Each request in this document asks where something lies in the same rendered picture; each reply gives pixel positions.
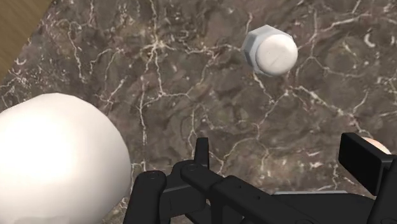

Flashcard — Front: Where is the large white egg-shaped object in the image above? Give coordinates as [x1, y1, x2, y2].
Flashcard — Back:
[0, 92, 132, 224]

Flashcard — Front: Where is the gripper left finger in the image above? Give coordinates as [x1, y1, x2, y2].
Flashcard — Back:
[123, 137, 315, 224]

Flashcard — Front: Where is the pale peach round object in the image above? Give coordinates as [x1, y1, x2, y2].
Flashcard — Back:
[361, 136, 392, 155]

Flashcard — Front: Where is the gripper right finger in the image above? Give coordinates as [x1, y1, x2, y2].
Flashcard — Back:
[338, 132, 397, 224]

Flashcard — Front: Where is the white hexagonal shaker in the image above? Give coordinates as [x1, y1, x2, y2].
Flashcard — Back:
[241, 24, 299, 78]

